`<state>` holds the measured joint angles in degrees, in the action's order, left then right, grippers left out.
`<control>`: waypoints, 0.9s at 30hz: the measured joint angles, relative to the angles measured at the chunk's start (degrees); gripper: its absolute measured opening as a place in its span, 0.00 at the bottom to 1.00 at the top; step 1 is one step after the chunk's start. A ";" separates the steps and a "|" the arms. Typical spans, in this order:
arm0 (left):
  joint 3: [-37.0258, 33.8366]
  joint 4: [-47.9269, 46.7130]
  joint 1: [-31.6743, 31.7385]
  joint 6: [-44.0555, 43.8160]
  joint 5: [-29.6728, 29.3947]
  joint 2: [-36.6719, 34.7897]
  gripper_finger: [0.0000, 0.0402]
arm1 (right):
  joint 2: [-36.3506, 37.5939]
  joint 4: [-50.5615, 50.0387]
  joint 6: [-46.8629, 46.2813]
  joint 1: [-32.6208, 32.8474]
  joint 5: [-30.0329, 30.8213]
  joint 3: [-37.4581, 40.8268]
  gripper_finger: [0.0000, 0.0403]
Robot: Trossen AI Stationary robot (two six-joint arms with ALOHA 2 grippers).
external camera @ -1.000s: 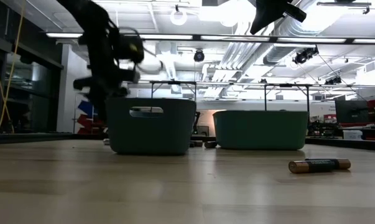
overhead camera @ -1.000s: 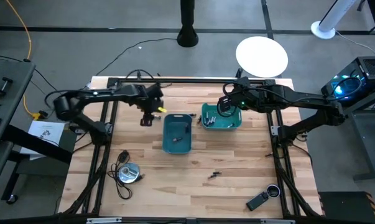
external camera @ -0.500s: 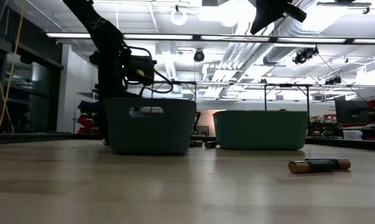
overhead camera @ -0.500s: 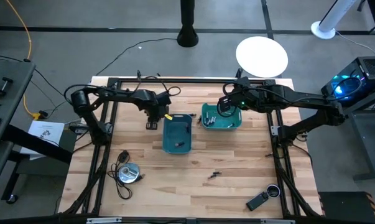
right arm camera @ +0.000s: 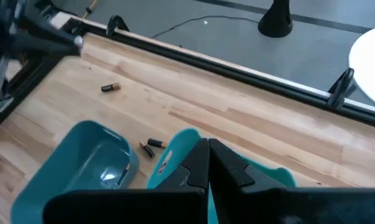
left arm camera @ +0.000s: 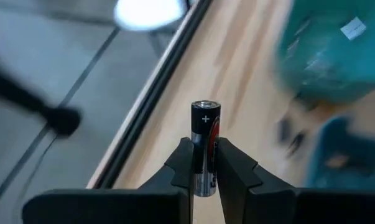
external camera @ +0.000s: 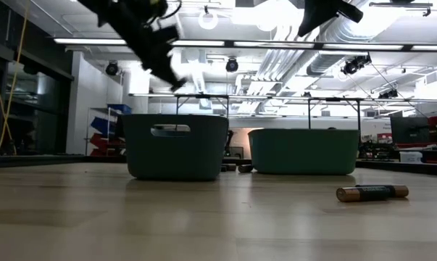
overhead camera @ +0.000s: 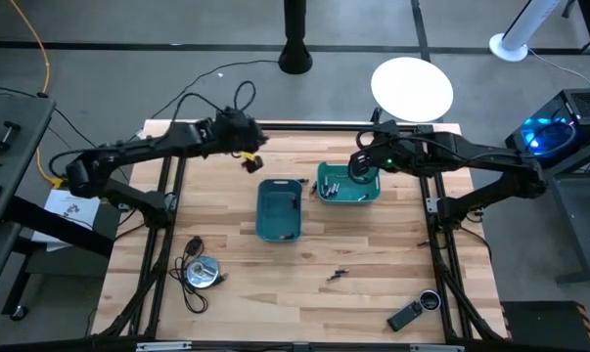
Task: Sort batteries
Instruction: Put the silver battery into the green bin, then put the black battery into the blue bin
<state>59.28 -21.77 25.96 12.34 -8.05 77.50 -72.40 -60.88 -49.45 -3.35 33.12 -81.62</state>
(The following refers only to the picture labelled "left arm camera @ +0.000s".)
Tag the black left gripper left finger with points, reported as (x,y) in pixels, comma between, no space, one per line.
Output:
(162,199)

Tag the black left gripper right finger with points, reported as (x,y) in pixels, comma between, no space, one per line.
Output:
(268,202)

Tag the copper black battery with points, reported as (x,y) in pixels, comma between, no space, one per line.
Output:
(284,130)
(296,143)

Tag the black silver battery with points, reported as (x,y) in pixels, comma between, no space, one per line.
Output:
(204,133)

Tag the dark blue plastic bin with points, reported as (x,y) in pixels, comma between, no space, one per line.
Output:
(349,155)

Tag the black pole stand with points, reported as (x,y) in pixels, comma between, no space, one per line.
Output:
(61,119)

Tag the green plastic bin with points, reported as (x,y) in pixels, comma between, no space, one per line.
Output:
(333,59)

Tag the black aluminium table frame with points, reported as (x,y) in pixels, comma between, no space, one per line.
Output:
(150,99)

